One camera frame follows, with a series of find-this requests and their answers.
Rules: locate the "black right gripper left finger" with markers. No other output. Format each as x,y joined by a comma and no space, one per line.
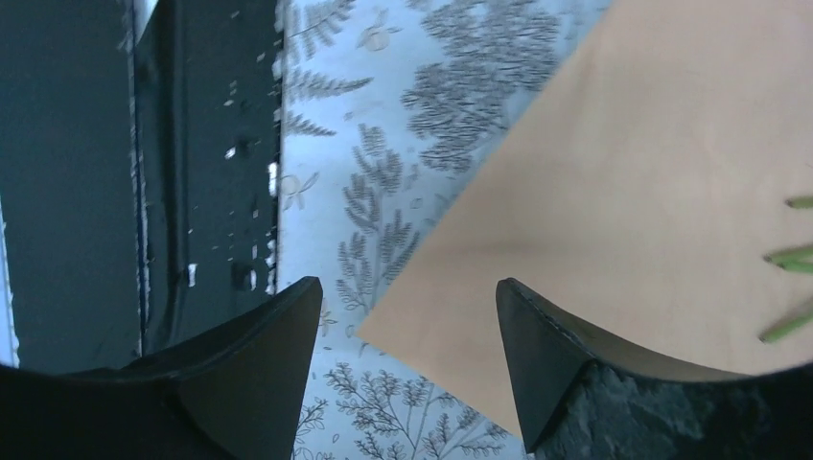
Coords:
233,392

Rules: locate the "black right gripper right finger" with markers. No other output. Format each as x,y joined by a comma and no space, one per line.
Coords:
582,392

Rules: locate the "orange wrapping paper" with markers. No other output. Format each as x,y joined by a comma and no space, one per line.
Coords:
640,191

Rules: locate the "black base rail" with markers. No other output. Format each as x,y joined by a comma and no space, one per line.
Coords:
139,142

